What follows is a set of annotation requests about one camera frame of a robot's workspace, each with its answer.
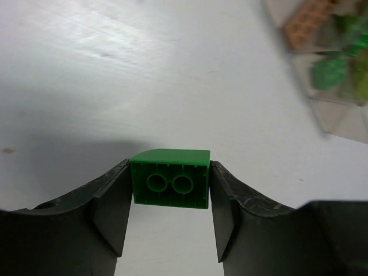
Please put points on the clear right bin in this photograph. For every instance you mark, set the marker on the clear right bin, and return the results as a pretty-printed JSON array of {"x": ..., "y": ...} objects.
[{"x": 353, "y": 122}]

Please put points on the small lime lego brick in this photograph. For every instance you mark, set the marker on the small lime lego brick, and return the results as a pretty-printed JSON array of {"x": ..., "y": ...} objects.
[{"x": 359, "y": 76}]

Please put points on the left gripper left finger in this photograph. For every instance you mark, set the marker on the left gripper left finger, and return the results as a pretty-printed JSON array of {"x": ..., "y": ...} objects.
[{"x": 79, "y": 233}]

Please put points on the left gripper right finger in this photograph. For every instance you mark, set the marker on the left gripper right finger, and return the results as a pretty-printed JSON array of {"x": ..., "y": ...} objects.
[{"x": 256, "y": 235}]

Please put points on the green two-by-three lego brick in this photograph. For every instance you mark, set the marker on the green two-by-three lego brick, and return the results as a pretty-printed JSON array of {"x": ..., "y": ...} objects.
[{"x": 329, "y": 72}]

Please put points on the green lego plate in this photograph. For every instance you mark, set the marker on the green lego plate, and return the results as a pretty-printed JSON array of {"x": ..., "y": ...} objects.
[{"x": 352, "y": 29}]

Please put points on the orange lego brick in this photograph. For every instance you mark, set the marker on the orange lego brick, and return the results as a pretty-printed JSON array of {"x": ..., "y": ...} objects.
[{"x": 305, "y": 21}]

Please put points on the green curved lego brick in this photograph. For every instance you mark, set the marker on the green curved lego brick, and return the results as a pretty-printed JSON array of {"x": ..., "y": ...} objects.
[{"x": 171, "y": 177}]

